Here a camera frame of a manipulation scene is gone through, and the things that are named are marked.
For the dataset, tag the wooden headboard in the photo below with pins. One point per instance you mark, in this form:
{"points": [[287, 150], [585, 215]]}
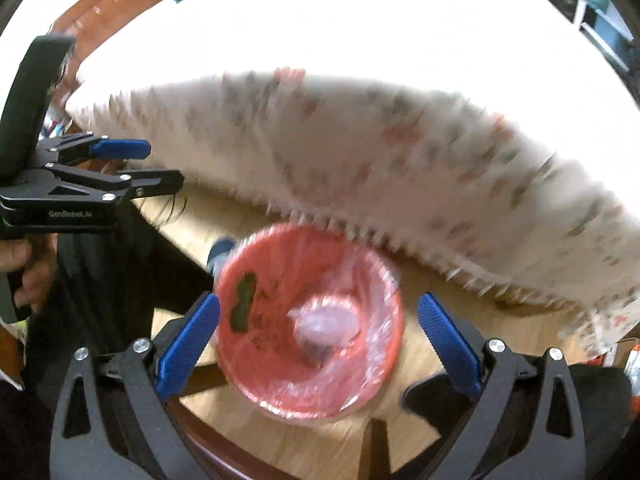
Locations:
{"points": [[91, 23]]}

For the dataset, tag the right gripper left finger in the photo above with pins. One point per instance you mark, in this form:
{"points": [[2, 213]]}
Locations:
{"points": [[112, 420]]}

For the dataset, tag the floral bed sheet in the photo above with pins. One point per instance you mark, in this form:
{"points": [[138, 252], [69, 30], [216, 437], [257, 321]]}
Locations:
{"points": [[489, 138]]}

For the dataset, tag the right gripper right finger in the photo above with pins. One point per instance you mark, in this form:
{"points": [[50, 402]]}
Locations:
{"points": [[524, 419]]}

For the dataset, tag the red trash bin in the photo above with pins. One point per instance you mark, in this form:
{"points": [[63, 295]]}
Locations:
{"points": [[310, 323]]}

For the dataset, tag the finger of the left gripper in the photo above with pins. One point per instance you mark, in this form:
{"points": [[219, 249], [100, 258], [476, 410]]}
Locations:
{"points": [[135, 182], [72, 149]]}

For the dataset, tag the left hand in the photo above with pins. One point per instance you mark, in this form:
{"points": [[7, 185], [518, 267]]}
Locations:
{"points": [[30, 263]]}

